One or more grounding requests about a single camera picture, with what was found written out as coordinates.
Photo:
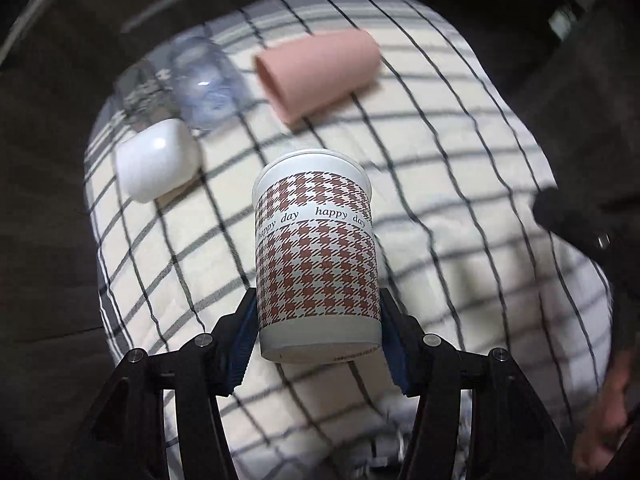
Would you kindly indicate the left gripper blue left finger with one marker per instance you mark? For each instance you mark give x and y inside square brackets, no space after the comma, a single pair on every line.
[209,366]

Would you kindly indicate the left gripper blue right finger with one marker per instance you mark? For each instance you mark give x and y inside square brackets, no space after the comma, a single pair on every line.
[426,367]

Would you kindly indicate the houndstooth paper cup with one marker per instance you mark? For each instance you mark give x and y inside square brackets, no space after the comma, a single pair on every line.
[316,262]

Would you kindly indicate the white ceramic cup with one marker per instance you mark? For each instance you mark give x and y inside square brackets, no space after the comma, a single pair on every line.
[157,160]

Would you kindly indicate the clear bluish plastic cup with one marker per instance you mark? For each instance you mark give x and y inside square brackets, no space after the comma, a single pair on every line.
[206,85]

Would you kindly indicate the pink plastic cup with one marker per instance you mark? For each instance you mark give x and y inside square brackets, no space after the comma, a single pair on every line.
[307,74]

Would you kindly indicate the person hand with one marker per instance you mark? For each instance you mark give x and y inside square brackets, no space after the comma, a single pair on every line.
[606,425]

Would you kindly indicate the checkered white cloth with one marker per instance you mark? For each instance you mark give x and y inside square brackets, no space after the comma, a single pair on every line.
[453,173]

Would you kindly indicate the grey square glass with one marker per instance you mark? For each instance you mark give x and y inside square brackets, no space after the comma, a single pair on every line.
[143,97]

